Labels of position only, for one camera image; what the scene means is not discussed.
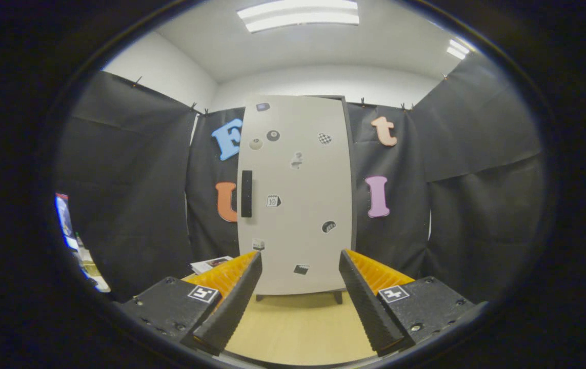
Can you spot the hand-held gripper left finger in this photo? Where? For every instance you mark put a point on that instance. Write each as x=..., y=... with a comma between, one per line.
x=234, y=310

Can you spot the white cover book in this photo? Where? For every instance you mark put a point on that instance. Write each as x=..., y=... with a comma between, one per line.
x=205, y=265

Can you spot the long ceiling light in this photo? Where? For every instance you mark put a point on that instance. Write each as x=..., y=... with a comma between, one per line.
x=298, y=15

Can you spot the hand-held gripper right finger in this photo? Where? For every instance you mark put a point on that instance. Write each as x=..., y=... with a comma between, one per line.
x=367, y=310

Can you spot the small ceiling light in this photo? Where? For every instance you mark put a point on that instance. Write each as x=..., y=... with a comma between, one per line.
x=458, y=49

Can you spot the black backdrop cloth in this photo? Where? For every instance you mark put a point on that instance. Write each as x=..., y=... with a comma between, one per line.
x=128, y=179

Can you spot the grey shoe cabinet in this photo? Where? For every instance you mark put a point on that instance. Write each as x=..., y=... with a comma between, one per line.
x=354, y=179

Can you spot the computer monitor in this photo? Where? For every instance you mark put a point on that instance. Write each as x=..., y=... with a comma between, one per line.
x=64, y=218

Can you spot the white shoe cabinet door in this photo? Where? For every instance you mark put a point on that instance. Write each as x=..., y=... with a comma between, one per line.
x=298, y=230

